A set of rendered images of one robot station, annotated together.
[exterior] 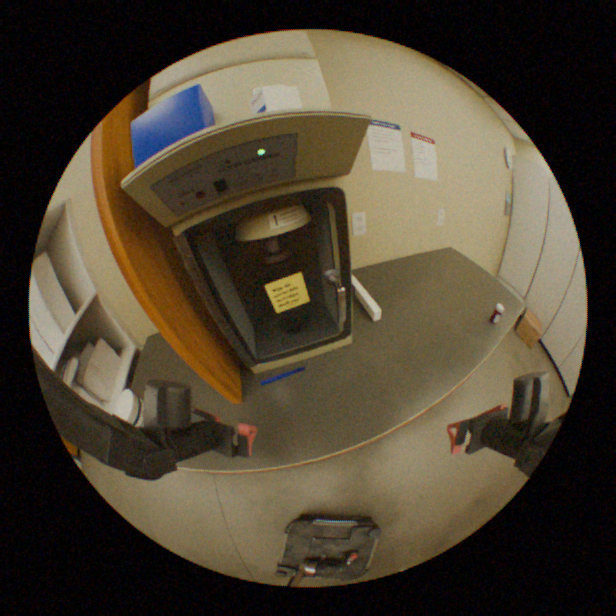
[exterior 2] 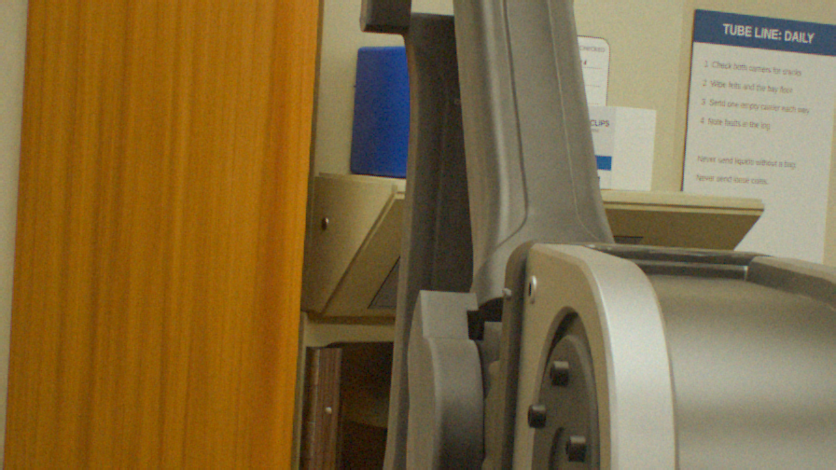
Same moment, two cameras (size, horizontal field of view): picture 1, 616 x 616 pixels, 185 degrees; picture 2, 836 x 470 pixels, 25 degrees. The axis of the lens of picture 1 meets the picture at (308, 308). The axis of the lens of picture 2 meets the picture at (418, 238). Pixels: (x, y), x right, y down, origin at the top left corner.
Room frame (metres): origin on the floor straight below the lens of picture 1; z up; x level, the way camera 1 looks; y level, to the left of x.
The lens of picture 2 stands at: (-0.96, 0.65, 1.54)
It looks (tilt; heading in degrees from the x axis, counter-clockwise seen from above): 3 degrees down; 337
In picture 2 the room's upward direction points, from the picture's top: 4 degrees clockwise
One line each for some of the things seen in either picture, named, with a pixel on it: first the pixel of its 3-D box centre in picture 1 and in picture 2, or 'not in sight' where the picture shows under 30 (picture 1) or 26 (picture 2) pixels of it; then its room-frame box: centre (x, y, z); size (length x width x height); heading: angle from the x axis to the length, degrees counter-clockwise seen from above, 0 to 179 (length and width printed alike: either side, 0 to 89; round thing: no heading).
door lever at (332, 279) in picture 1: (338, 299); not in sight; (0.30, -0.07, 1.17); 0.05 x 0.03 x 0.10; 8
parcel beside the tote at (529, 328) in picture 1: (529, 328); not in sight; (0.19, -2.74, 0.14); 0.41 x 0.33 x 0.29; 14
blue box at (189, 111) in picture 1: (176, 130); (448, 116); (0.26, 0.12, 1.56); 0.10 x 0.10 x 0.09; 8
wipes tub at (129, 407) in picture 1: (138, 415); not in sight; (0.10, 0.64, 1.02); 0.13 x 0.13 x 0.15
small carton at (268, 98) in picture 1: (275, 106); (606, 147); (0.27, -0.01, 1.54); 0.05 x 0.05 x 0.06; 25
